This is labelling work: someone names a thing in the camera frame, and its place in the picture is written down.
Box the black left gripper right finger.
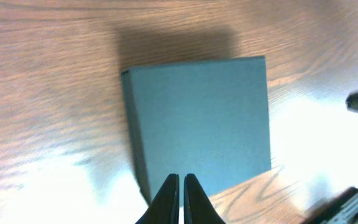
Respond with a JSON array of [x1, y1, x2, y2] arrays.
[[183, 174, 225, 224]]

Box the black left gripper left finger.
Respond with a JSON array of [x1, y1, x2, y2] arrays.
[[135, 174, 180, 224]]

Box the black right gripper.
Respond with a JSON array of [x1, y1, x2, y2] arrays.
[[302, 187, 358, 224]]

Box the dark green box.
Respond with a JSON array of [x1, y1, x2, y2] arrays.
[[121, 56, 271, 203]]

